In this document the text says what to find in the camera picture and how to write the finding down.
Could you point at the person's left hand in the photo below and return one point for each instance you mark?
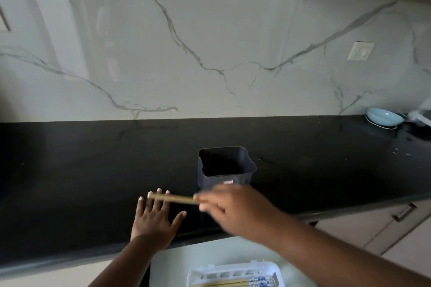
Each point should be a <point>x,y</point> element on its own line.
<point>153,226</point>

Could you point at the person's right hand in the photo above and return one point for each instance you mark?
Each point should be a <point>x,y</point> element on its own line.
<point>242,212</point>

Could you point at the dark grey plastic container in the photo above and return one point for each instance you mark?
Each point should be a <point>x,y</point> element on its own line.
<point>215,180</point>

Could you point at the white plastic drawer tray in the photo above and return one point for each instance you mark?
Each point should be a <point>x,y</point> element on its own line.
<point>235,268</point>

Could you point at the bundle of patterned chopsticks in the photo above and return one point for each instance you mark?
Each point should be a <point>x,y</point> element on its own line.
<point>219,284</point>

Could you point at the person's left forearm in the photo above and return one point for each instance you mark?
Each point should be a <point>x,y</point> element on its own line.
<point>124,270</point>

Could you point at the person's right forearm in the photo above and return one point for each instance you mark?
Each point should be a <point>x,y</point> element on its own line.
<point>336,260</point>

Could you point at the beige cabinet door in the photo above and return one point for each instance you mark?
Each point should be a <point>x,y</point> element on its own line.
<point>346,229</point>
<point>50,276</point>
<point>416,226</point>

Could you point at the light blue bowl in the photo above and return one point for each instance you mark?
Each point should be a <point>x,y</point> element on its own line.
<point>384,117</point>

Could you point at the white and black device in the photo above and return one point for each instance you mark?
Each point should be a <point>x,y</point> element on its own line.
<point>421,117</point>

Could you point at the white wall socket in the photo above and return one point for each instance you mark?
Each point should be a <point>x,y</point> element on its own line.
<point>360,51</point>

